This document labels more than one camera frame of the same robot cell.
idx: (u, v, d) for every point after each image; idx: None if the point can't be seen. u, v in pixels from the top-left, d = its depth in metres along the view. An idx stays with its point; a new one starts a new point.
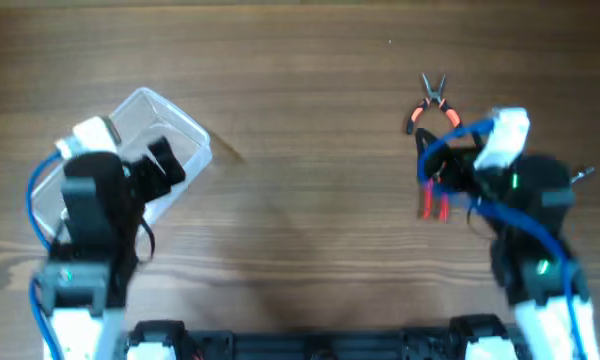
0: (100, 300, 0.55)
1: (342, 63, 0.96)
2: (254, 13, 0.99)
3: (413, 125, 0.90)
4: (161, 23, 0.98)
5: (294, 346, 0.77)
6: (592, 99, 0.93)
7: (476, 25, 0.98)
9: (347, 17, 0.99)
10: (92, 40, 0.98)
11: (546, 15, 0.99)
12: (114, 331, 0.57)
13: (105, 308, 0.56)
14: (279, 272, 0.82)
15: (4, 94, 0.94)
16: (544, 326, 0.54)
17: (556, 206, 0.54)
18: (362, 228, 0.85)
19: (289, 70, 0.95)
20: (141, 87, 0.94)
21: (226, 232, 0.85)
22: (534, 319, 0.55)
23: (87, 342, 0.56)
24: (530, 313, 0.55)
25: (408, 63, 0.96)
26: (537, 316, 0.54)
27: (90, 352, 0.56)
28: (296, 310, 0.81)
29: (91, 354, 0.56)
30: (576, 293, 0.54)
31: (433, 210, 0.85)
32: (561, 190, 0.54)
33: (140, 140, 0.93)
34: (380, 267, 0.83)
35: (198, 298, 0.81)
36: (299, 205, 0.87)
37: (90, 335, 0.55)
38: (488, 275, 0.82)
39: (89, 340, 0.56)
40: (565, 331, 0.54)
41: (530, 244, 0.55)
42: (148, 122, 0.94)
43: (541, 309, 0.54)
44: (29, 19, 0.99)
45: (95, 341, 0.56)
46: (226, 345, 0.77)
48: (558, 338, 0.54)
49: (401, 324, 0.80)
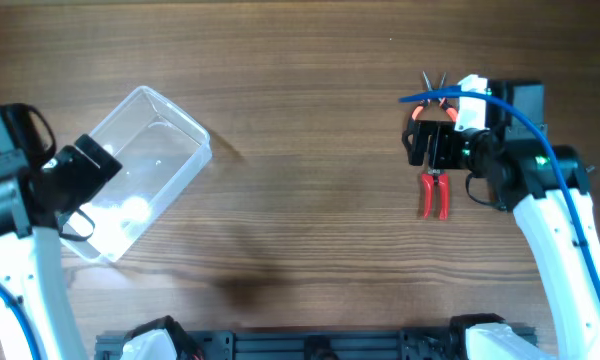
0: (23, 218, 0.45)
1: (342, 61, 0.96)
2: (254, 11, 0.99)
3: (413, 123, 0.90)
4: (161, 21, 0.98)
5: (295, 346, 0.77)
6: (592, 97, 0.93)
7: (477, 23, 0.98)
9: (347, 14, 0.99)
10: (91, 38, 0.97)
11: (546, 13, 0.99)
12: (52, 252, 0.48)
13: (33, 225, 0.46)
14: (279, 271, 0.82)
15: (3, 92, 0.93)
16: (546, 213, 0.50)
17: None
18: (362, 227, 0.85)
19: (289, 68, 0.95)
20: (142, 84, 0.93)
21: (226, 231, 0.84)
22: (536, 215, 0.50)
23: (25, 266, 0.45)
24: (528, 206, 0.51)
25: (408, 61, 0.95)
26: (537, 207, 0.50)
27: (33, 274, 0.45)
28: (296, 309, 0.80)
29: (34, 275, 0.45)
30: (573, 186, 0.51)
31: (433, 209, 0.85)
32: None
33: (140, 139, 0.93)
34: (381, 267, 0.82)
35: (198, 298, 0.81)
36: (299, 204, 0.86)
37: (21, 257, 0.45)
38: (489, 275, 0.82)
39: (24, 262, 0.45)
40: (564, 222, 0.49)
41: (525, 145, 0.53)
42: (147, 121, 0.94)
43: (541, 200, 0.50)
44: (28, 17, 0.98)
45: (32, 262, 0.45)
46: (227, 345, 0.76)
48: (559, 228, 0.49)
49: (401, 323, 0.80)
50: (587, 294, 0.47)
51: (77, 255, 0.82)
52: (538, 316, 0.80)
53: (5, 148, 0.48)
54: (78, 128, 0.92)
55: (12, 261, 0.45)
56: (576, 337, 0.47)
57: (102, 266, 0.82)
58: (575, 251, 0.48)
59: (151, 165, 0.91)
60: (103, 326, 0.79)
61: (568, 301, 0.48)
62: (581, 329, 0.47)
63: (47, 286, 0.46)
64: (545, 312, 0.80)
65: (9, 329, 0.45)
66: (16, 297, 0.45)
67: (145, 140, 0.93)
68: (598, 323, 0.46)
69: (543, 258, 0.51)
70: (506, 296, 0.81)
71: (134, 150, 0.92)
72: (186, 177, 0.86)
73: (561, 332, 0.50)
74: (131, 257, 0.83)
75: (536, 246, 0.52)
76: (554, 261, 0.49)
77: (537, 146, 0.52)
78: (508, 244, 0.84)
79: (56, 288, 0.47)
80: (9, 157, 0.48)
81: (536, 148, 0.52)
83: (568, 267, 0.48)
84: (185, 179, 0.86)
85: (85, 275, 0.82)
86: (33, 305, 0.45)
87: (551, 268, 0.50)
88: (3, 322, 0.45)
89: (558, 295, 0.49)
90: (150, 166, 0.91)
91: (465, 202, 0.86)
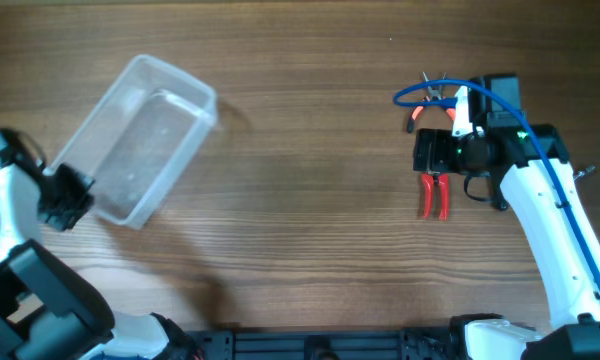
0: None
1: (342, 61, 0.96)
2: (254, 11, 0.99)
3: (413, 124, 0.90)
4: (161, 21, 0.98)
5: (294, 346, 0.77)
6: (592, 97, 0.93)
7: (477, 24, 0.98)
9: (347, 14, 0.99)
10: (91, 39, 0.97)
11: (547, 13, 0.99)
12: (25, 180, 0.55)
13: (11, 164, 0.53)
14: (279, 271, 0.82)
15: (2, 92, 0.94)
16: (532, 180, 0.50)
17: (496, 85, 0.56)
18: (362, 228, 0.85)
19: (289, 67, 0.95)
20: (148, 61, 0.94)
21: (226, 230, 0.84)
22: (518, 178, 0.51)
23: None
24: (514, 177, 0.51)
25: (409, 61, 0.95)
26: (522, 175, 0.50)
27: (2, 184, 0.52)
28: (296, 309, 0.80)
29: (0, 186, 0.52)
30: (555, 156, 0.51)
31: (434, 209, 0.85)
32: (504, 78, 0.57)
33: (161, 130, 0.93)
34: (380, 267, 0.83)
35: (197, 297, 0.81)
36: (299, 204, 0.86)
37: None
38: (489, 275, 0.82)
39: None
40: (546, 185, 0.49)
41: (506, 128, 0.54)
42: (167, 114, 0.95)
43: (524, 168, 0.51)
44: (28, 17, 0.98)
45: (7, 180, 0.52)
46: (227, 345, 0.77)
48: (543, 190, 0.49)
49: (401, 323, 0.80)
50: (571, 251, 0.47)
51: (76, 255, 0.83)
52: (539, 316, 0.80)
53: None
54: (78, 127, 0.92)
55: None
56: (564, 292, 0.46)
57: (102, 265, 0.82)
58: (558, 211, 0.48)
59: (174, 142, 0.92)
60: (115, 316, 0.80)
61: (554, 259, 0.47)
62: (568, 283, 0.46)
63: (15, 186, 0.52)
64: (547, 312, 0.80)
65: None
66: None
67: (166, 132, 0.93)
68: (584, 277, 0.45)
69: (530, 223, 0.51)
70: (506, 297, 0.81)
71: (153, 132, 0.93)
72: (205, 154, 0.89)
73: (551, 293, 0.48)
74: (130, 257, 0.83)
75: (522, 213, 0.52)
76: (539, 222, 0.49)
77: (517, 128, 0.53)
78: (508, 244, 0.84)
79: (24, 196, 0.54)
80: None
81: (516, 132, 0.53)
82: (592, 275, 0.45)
83: (552, 226, 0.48)
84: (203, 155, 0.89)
85: (85, 275, 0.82)
86: (2, 201, 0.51)
87: (536, 231, 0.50)
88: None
89: (545, 256, 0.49)
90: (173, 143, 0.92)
91: (465, 202, 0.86)
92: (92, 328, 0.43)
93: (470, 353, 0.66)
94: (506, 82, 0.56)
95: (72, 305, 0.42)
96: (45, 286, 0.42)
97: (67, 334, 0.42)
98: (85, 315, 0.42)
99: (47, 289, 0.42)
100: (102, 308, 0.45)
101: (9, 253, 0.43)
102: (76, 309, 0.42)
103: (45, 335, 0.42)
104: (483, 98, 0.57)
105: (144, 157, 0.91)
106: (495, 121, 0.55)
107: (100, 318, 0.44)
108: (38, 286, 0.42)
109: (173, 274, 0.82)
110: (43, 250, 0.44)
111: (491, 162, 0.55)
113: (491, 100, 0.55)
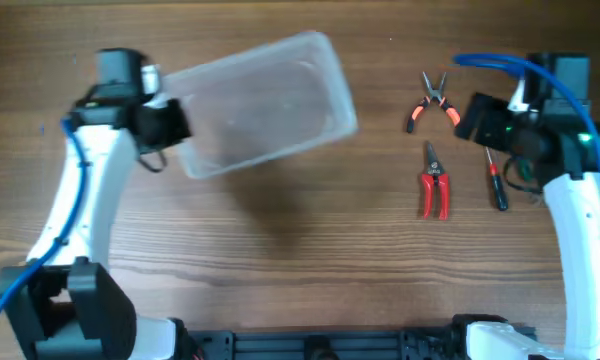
0: (123, 78, 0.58)
1: (342, 61, 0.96)
2: (254, 11, 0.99)
3: (473, 113, 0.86)
4: (161, 21, 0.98)
5: (294, 346, 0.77)
6: (592, 98, 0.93)
7: (477, 24, 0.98)
9: (348, 14, 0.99)
10: (91, 38, 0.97)
11: (548, 13, 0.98)
12: (127, 147, 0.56)
13: (124, 126, 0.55)
14: (279, 271, 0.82)
15: (3, 92, 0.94)
16: (585, 196, 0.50)
17: (563, 68, 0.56)
18: (362, 228, 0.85)
19: (289, 68, 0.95)
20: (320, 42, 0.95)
21: (226, 230, 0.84)
22: (570, 189, 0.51)
23: (104, 144, 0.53)
24: (563, 184, 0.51)
25: (409, 61, 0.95)
26: (574, 187, 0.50)
27: (105, 151, 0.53)
28: (296, 309, 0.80)
29: (103, 157, 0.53)
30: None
31: (434, 209, 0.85)
32: (576, 62, 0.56)
33: (228, 123, 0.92)
34: (381, 267, 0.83)
35: (198, 298, 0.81)
36: (299, 204, 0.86)
37: (106, 136, 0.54)
38: (489, 275, 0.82)
39: (105, 141, 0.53)
40: None
41: (564, 121, 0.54)
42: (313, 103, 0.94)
43: (578, 180, 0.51)
44: (29, 17, 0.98)
45: (112, 146, 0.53)
46: (227, 345, 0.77)
48: (592, 212, 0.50)
49: (401, 323, 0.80)
50: None
51: None
52: (539, 316, 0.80)
53: (123, 82, 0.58)
54: None
55: (98, 134, 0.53)
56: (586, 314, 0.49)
57: None
58: None
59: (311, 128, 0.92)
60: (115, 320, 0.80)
61: (584, 281, 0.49)
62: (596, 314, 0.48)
63: (113, 160, 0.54)
64: (546, 313, 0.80)
65: (70, 180, 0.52)
66: (87, 161, 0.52)
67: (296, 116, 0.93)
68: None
69: (569, 238, 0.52)
70: (506, 296, 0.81)
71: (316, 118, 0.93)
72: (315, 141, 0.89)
73: (572, 315, 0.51)
74: (130, 257, 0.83)
75: (562, 226, 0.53)
76: (580, 242, 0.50)
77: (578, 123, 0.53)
78: (508, 244, 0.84)
79: (113, 175, 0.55)
80: (123, 88, 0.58)
81: (577, 127, 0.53)
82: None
83: (593, 250, 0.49)
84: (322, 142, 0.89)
85: None
86: (97, 175, 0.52)
87: (573, 248, 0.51)
88: (67, 174, 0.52)
89: (576, 276, 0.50)
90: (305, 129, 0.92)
91: (465, 202, 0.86)
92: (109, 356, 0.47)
93: (470, 354, 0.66)
94: (579, 66, 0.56)
95: (102, 338, 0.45)
96: (89, 318, 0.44)
97: (87, 353, 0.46)
98: (109, 349, 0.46)
99: (90, 320, 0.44)
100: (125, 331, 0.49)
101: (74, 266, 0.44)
102: (103, 342, 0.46)
103: (70, 341, 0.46)
104: (544, 82, 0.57)
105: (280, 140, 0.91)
106: (554, 110, 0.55)
107: (121, 347, 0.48)
108: (83, 314, 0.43)
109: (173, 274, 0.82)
110: (103, 277, 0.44)
111: (544, 156, 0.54)
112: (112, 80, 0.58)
113: (552, 87, 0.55)
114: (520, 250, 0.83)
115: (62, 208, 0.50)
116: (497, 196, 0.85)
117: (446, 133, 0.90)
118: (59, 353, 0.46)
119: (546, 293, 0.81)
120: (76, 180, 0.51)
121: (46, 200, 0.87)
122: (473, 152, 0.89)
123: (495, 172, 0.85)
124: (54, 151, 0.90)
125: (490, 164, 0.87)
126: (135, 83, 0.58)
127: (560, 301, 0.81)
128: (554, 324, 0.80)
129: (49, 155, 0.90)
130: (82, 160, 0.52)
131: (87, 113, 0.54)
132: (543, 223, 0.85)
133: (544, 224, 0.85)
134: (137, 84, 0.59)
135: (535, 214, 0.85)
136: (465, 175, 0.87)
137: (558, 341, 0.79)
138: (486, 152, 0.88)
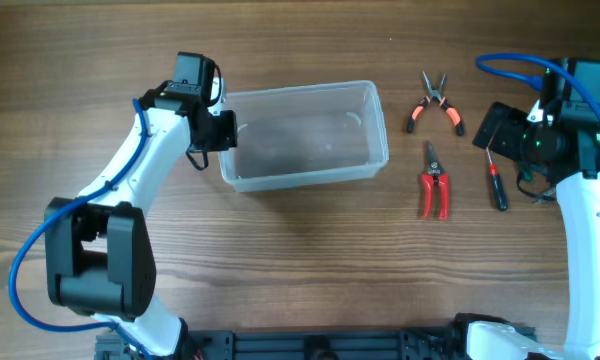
0: (195, 79, 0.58)
1: (342, 61, 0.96)
2: (254, 11, 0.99)
3: (491, 122, 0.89)
4: (161, 21, 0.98)
5: (294, 346, 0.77)
6: None
7: (477, 24, 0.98)
9: (347, 14, 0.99)
10: (91, 38, 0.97)
11: (548, 13, 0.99)
12: (182, 134, 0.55)
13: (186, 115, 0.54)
14: (279, 271, 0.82)
15: (2, 92, 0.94)
16: (597, 195, 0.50)
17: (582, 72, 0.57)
18: (362, 228, 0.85)
19: (289, 68, 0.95)
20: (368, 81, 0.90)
21: (227, 231, 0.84)
22: (582, 187, 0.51)
23: (167, 122, 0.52)
24: (578, 183, 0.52)
25: (409, 61, 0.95)
26: (587, 186, 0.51)
27: (167, 129, 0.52)
28: (296, 309, 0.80)
29: (163, 133, 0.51)
30: None
31: (434, 209, 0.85)
32: (595, 67, 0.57)
33: (270, 150, 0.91)
34: (380, 267, 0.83)
35: (198, 298, 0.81)
36: (299, 204, 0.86)
37: (171, 116, 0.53)
38: (489, 275, 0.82)
39: (169, 119, 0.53)
40: None
41: (581, 121, 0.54)
42: (346, 132, 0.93)
43: (592, 180, 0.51)
44: (29, 17, 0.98)
45: (174, 128, 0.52)
46: (226, 345, 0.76)
48: None
49: (401, 323, 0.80)
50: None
51: None
52: (539, 316, 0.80)
53: (193, 82, 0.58)
54: (78, 127, 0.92)
55: (163, 116, 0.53)
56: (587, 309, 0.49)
57: None
58: None
59: (336, 157, 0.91)
60: None
61: (591, 279, 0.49)
62: (598, 311, 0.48)
63: (171, 139, 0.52)
64: (547, 312, 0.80)
65: (128, 145, 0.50)
66: (148, 132, 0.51)
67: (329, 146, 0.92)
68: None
69: (577, 238, 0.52)
70: (505, 297, 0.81)
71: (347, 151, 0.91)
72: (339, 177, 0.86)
73: (575, 314, 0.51)
74: None
75: (571, 225, 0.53)
76: (587, 241, 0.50)
77: (594, 125, 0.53)
78: (508, 245, 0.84)
79: (167, 153, 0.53)
80: (191, 88, 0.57)
81: (592, 128, 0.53)
82: None
83: None
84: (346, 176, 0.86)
85: None
86: (155, 146, 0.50)
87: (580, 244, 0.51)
88: (127, 141, 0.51)
89: (582, 274, 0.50)
90: (333, 157, 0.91)
91: (465, 202, 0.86)
92: (124, 312, 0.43)
93: (470, 353, 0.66)
94: (597, 70, 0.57)
95: (125, 282, 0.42)
96: (120, 250, 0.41)
97: (105, 299, 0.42)
98: (127, 299, 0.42)
99: (119, 255, 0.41)
100: (144, 292, 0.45)
101: (117, 208, 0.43)
102: (125, 287, 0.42)
103: (94, 281, 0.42)
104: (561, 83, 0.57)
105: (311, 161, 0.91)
106: (572, 111, 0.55)
107: (137, 304, 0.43)
108: (114, 248, 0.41)
109: (173, 275, 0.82)
110: (141, 219, 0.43)
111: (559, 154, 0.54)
112: (183, 78, 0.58)
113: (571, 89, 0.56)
114: (521, 249, 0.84)
115: (116, 163, 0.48)
116: (497, 196, 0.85)
117: (446, 133, 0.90)
118: (80, 295, 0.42)
119: (546, 292, 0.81)
120: (134, 148, 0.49)
121: (46, 200, 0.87)
122: (473, 152, 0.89)
123: (495, 172, 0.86)
124: (54, 151, 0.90)
125: (490, 164, 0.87)
126: (203, 86, 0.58)
127: (560, 301, 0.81)
128: (555, 324, 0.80)
129: (50, 155, 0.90)
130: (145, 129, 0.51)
131: (158, 101, 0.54)
132: (544, 223, 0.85)
133: (544, 224, 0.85)
134: (204, 89, 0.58)
135: (535, 213, 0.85)
136: (465, 175, 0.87)
137: (559, 341, 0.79)
138: (485, 152, 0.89)
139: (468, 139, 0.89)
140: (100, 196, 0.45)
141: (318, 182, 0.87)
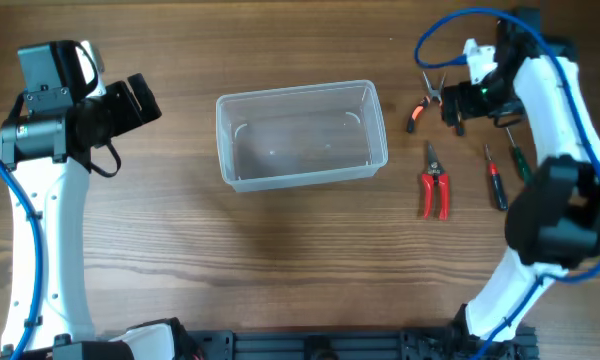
0: (31, 82, 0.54)
1: (342, 61, 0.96)
2: (254, 11, 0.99)
3: None
4: (161, 21, 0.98)
5: (294, 346, 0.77)
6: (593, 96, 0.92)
7: (477, 23, 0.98)
9: (348, 14, 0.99)
10: (92, 38, 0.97)
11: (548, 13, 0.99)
12: (78, 166, 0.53)
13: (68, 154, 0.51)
14: (279, 271, 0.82)
15: (1, 92, 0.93)
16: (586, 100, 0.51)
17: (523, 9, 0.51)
18: (362, 228, 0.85)
19: (289, 67, 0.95)
20: (367, 81, 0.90)
21: (226, 230, 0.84)
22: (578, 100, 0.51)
23: (50, 187, 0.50)
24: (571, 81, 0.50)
25: (409, 61, 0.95)
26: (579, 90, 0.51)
27: (54, 194, 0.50)
28: (296, 309, 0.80)
29: (56, 199, 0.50)
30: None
31: (433, 209, 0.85)
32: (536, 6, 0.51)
33: (269, 152, 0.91)
34: (381, 267, 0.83)
35: (197, 298, 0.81)
36: (299, 204, 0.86)
37: (52, 175, 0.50)
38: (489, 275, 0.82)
39: (48, 181, 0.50)
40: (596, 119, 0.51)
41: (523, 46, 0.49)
42: (343, 132, 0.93)
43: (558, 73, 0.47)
44: (29, 17, 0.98)
45: (60, 186, 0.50)
46: (226, 345, 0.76)
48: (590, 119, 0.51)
49: (401, 323, 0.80)
50: None
51: None
52: (540, 316, 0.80)
53: (35, 83, 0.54)
54: None
55: (42, 178, 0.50)
56: (579, 155, 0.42)
57: (102, 265, 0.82)
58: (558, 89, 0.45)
59: (334, 158, 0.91)
60: (115, 323, 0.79)
61: None
62: None
63: (67, 198, 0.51)
64: (547, 313, 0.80)
65: (22, 234, 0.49)
66: (36, 212, 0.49)
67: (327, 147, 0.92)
68: None
69: None
70: None
71: (344, 151, 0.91)
72: (337, 177, 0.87)
73: None
74: (129, 258, 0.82)
75: None
76: None
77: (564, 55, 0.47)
78: None
79: (72, 214, 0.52)
80: (57, 92, 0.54)
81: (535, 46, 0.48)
82: None
83: None
84: (345, 176, 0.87)
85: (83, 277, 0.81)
86: (51, 227, 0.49)
87: None
88: (17, 231, 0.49)
89: None
90: (331, 158, 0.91)
91: (465, 202, 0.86)
92: None
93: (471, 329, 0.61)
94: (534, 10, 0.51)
95: None
96: None
97: None
98: None
99: None
100: None
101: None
102: None
103: None
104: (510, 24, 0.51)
105: (309, 161, 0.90)
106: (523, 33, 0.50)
107: None
108: None
109: (172, 275, 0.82)
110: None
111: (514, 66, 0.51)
112: (40, 84, 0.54)
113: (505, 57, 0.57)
114: None
115: (24, 276, 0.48)
116: (497, 196, 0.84)
117: (446, 133, 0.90)
118: None
119: (547, 292, 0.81)
120: (32, 241, 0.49)
121: None
122: (473, 152, 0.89)
123: (495, 172, 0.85)
124: None
125: (490, 164, 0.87)
126: (35, 86, 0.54)
127: (561, 302, 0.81)
128: (555, 324, 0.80)
129: None
130: (31, 212, 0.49)
131: (11, 128, 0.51)
132: None
133: None
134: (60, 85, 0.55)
135: None
136: (465, 175, 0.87)
137: (560, 341, 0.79)
138: (485, 153, 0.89)
139: (468, 140, 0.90)
140: (28, 339, 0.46)
141: (317, 181, 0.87)
